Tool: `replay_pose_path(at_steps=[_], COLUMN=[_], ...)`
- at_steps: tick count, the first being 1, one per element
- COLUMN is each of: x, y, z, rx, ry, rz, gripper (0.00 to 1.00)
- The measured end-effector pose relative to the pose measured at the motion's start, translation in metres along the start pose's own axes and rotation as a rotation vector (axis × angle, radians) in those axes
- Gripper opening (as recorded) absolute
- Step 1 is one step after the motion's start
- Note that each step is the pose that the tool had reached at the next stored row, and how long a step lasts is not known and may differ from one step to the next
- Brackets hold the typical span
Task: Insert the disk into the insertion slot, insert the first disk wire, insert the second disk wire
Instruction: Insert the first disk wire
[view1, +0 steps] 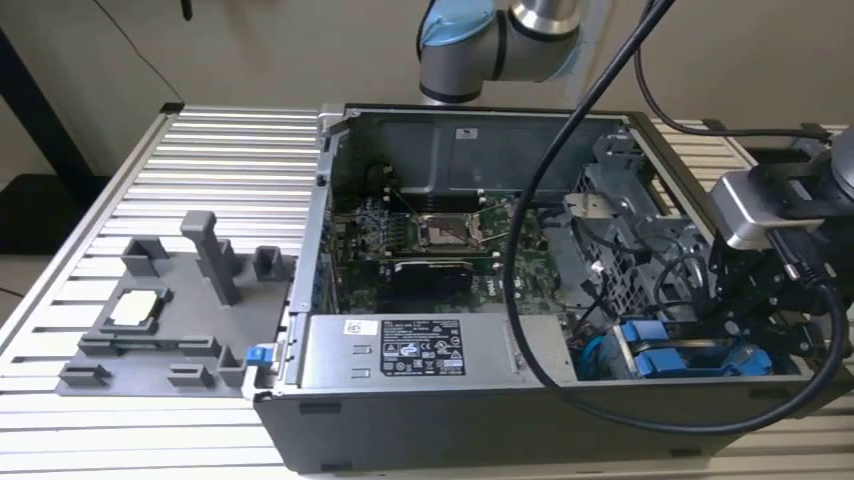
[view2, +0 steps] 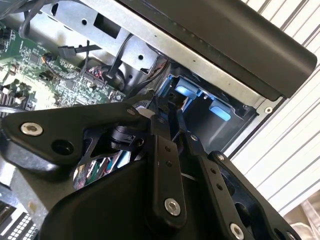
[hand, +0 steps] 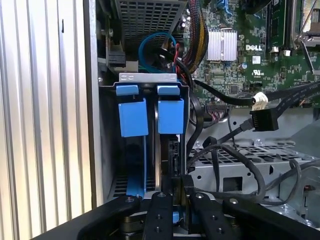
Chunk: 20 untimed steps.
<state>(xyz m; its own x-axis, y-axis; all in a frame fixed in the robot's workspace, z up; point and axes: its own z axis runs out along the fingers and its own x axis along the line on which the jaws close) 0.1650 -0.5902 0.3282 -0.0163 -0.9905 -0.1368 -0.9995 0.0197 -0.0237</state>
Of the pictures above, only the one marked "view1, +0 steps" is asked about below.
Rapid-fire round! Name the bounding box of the CPU socket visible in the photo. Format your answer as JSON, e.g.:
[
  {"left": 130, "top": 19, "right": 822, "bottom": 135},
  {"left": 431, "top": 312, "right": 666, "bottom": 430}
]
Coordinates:
[{"left": 410, "top": 212, "right": 492, "bottom": 251}]

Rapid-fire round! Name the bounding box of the grey metal disk bay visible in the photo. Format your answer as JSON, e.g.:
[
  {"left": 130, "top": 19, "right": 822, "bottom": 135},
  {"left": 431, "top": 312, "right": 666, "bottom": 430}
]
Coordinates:
[{"left": 562, "top": 124, "right": 715, "bottom": 314}]

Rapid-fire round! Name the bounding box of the metal socket cover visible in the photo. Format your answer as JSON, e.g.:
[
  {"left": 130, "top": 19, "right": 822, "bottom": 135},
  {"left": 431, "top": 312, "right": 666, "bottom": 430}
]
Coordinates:
[{"left": 471, "top": 194, "right": 519, "bottom": 251}]

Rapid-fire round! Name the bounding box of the black graphics card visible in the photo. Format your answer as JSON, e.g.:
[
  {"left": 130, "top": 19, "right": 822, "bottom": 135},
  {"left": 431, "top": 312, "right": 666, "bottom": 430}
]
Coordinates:
[{"left": 378, "top": 257, "right": 499, "bottom": 289}]

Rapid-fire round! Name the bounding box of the green motherboard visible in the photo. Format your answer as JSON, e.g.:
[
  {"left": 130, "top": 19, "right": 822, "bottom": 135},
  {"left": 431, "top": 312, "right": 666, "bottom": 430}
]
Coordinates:
[{"left": 330, "top": 194, "right": 575, "bottom": 314}]

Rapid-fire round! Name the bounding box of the blue disk carrier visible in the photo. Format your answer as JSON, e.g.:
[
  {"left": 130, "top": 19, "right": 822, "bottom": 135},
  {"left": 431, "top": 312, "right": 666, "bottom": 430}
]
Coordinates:
[{"left": 637, "top": 349, "right": 775, "bottom": 379}]

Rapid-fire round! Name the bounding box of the grey plastic parts rack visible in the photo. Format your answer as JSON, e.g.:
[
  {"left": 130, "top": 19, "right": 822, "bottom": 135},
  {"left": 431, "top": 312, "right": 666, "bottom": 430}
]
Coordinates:
[{"left": 56, "top": 209, "right": 299, "bottom": 399}]

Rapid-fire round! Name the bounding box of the hard disk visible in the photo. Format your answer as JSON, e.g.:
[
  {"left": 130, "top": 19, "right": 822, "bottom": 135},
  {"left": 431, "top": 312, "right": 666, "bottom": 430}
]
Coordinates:
[{"left": 619, "top": 319, "right": 735, "bottom": 355}]

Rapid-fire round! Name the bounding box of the thin metal locking lever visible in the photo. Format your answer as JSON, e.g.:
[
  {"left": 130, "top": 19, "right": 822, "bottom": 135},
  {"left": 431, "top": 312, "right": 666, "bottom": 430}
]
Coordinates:
[{"left": 388, "top": 185, "right": 422, "bottom": 221}]

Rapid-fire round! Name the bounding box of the black disk wire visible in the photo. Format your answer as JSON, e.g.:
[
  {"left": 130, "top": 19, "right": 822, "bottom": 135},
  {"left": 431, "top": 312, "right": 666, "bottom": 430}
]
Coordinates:
[{"left": 651, "top": 252, "right": 719, "bottom": 321}]

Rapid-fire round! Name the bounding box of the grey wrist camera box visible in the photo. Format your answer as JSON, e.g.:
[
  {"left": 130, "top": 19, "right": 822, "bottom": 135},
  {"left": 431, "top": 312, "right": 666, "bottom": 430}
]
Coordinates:
[{"left": 706, "top": 168, "right": 833, "bottom": 251}]

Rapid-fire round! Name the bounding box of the blue case latch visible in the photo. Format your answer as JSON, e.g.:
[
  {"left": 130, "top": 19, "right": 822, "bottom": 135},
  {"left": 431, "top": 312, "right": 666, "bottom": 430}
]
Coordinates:
[{"left": 244, "top": 344, "right": 276, "bottom": 374}]

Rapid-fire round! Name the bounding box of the silver CPU chip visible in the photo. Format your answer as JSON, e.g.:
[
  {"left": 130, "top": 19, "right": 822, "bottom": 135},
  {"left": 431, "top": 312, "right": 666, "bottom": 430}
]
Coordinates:
[{"left": 110, "top": 289, "right": 166, "bottom": 326}]

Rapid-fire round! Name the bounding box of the thin black cable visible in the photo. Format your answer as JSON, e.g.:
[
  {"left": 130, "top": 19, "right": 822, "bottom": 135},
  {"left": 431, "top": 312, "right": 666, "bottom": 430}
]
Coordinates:
[{"left": 633, "top": 0, "right": 835, "bottom": 139}]

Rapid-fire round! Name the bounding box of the blue disk wire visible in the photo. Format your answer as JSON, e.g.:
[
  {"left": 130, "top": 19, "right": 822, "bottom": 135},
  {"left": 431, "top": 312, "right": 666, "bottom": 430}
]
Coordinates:
[{"left": 578, "top": 333, "right": 607, "bottom": 379}]

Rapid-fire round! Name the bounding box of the black desk frame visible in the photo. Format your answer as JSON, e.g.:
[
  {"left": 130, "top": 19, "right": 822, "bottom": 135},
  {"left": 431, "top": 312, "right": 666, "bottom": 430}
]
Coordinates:
[{"left": 0, "top": 27, "right": 112, "bottom": 256}]

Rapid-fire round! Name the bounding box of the silver power supply unit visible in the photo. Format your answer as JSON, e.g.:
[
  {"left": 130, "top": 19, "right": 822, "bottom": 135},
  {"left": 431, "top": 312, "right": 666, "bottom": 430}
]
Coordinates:
[{"left": 296, "top": 313, "right": 579, "bottom": 389}]

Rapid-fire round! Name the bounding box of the open grey PC case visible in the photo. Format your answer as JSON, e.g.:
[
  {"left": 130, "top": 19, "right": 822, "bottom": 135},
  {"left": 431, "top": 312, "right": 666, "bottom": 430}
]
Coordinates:
[{"left": 251, "top": 102, "right": 854, "bottom": 475}]

